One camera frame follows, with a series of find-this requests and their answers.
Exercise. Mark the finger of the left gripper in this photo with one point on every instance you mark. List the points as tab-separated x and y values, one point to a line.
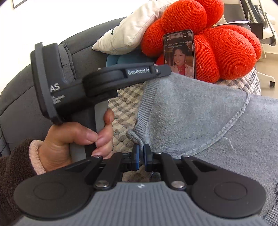
121	76

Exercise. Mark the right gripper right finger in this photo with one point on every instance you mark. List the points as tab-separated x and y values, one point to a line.
218	191

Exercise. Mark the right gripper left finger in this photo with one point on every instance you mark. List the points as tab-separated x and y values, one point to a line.
88	189

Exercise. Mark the grey knitted sweater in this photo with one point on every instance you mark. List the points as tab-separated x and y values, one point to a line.
268	159

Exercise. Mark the person's left hand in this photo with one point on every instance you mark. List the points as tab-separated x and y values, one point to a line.
54	152

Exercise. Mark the grey white quilted blanket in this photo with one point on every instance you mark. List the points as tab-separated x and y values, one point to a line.
123	108

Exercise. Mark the blue plush toy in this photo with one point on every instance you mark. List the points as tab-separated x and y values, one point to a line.
130	58

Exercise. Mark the brown fleece left sleeve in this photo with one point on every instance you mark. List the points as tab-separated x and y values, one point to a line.
22	164

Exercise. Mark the dark grey sofa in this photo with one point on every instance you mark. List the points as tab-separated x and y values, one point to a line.
21	118

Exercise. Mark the white printed pillow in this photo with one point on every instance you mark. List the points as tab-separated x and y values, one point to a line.
128	34

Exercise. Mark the smartphone with lit screen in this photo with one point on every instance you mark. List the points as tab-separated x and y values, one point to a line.
179	52

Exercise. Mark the red flower cushion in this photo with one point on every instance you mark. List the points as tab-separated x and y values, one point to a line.
222	52

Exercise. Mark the white grey office chair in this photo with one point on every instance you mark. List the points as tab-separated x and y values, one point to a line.
251	15

